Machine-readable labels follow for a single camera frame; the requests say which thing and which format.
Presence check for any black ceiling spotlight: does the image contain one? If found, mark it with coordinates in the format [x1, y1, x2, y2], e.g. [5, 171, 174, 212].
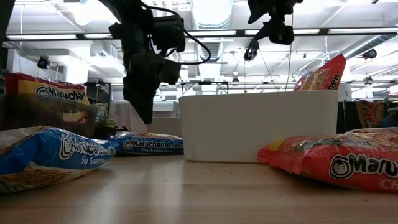
[37, 55, 50, 70]
[362, 48, 378, 60]

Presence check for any orange patterned tapestry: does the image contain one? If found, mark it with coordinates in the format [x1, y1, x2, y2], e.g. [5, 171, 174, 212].
[356, 100, 386, 129]

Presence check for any blue Maruchan ramen pack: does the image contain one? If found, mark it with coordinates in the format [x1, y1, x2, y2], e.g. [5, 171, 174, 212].
[110, 131, 185, 156]
[0, 125, 121, 194]

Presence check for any black partition panel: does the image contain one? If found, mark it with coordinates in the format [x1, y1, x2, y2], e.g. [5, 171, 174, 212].
[337, 101, 358, 134]

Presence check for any white-clothed table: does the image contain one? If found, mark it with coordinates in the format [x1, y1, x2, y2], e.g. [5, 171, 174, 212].
[110, 101, 149, 133]

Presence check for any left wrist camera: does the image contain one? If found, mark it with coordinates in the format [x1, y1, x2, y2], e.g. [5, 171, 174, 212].
[152, 15, 187, 53]

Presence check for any silver ventilation duct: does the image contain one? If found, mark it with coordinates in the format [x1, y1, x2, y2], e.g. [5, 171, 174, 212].
[189, 0, 234, 78]
[340, 33, 398, 60]

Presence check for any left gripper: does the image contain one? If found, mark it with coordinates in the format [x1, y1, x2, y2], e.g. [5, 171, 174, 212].
[108, 11, 182, 125]

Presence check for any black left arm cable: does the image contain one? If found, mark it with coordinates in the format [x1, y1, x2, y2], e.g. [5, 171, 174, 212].
[139, 2, 212, 67]

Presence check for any white plastic bin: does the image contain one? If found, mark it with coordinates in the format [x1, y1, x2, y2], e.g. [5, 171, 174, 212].
[146, 116, 183, 138]
[178, 89, 340, 164]

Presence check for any person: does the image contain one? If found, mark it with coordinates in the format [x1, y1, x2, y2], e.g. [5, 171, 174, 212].
[377, 107, 398, 128]

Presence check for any orange Maruchan ramen pack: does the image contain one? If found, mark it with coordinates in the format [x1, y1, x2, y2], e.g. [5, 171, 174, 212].
[293, 53, 347, 92]
[256, 126, 398, 193]

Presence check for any red Maruchan ramen pack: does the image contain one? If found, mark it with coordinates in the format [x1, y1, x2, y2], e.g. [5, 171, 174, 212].
[3, 72, 91, 125]

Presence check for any potted succulent plant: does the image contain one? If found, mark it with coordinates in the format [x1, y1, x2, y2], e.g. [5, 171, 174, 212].
[93, 104, 118, 140]

